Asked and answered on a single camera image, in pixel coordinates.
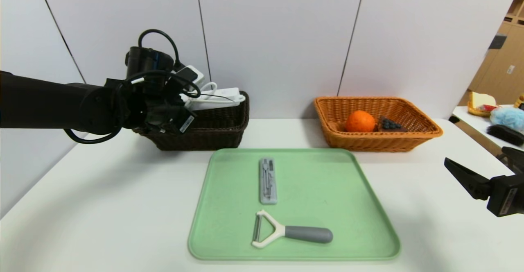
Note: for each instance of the light wooden cabinet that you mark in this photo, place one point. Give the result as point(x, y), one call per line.
point(497, 83)

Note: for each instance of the small yellow wicker basket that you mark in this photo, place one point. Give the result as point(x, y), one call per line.
point(475, 113)

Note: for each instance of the black brush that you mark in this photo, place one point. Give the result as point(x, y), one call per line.
point(505, 134)

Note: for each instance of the small red packet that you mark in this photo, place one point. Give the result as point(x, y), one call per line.
point(487, 108)

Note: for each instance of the blue fluffy bath sponge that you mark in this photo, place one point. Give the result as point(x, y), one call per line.
point(507, 118)

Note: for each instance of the chocolate blueberry cake slice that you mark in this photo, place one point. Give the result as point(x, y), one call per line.
point(391, 125)

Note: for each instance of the light green plastic tray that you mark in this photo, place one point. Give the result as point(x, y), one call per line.
point(327, 206)

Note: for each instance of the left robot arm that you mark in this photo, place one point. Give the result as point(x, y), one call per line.
point(49, 100)

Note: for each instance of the dark grey cabinet plate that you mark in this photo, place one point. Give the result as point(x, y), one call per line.
point(496, 42)

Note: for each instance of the dark brown wicker basket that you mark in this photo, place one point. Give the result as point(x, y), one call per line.
point(213, 137)

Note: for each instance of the pale yellow bread slice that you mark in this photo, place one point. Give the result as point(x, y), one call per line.
point(481, 100)

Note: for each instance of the orange fruit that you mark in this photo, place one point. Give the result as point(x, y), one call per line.
point(360, 121)

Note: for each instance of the yellow brown toy figure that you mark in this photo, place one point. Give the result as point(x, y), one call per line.
point(521, 102)

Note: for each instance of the grey clear compass case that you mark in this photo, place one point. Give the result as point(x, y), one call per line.
point(268, 182)

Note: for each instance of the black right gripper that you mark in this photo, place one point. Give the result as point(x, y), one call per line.
point(504, 196)

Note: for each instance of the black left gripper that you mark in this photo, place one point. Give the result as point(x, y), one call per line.
point(185, 123)

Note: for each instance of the orange wicker basket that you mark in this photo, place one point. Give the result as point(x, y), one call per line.
point(368, 143)

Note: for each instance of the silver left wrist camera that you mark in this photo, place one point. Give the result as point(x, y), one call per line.
point(195, 75)

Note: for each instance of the white side table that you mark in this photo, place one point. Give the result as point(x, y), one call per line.
point(475, 124)

